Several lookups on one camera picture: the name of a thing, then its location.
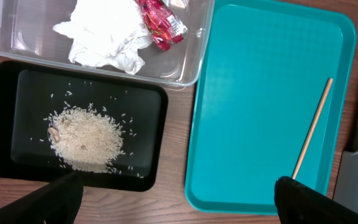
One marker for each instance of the red snack wrapper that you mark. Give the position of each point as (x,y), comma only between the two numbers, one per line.
(164,26)

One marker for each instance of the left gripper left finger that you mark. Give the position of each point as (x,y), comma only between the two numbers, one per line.
(56,202)

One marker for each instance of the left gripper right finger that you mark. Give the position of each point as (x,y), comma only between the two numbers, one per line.
(299,204)

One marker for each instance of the clear plastic bin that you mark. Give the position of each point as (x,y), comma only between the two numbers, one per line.
(26,34)

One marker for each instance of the pile of rice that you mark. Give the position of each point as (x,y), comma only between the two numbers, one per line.
(88,126)

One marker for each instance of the black plastic tray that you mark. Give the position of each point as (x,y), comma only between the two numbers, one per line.
(18,83)

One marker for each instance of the teal serving tray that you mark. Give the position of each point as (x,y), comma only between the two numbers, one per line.
(264,72)

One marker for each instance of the wooden chopstick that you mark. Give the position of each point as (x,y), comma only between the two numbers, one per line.
(312,128)

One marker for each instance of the white napkin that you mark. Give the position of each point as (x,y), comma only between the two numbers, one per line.
(106,32)

